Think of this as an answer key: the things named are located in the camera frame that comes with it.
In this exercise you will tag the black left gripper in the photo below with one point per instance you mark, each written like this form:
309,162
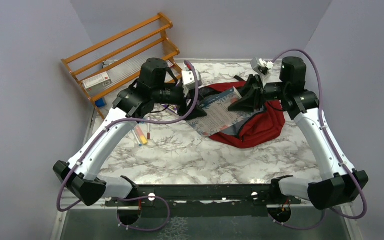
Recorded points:
185,109

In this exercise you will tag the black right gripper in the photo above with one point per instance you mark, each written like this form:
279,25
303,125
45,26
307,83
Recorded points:
251,100

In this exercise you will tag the red student backpack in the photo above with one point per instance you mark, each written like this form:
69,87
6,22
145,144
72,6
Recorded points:
260,128

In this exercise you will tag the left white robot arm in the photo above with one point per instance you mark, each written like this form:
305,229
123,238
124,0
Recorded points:
79,176

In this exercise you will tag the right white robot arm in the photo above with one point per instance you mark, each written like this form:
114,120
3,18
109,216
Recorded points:
318,139

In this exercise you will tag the red brown pen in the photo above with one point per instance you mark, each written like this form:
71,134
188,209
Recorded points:
149,128

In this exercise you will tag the yellow highlighter pen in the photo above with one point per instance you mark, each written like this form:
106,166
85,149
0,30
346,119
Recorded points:
141,136

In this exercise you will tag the blue white pen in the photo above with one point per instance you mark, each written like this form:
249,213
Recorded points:
137,138

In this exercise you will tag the blue small object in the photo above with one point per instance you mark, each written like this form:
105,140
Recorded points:
100,103

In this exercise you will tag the white red small box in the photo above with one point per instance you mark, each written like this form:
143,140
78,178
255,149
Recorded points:
97,82

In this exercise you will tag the orange wooden shelf rack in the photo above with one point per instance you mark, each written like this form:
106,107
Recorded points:
122,56

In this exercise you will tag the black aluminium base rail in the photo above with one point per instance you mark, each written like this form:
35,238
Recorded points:
213,200

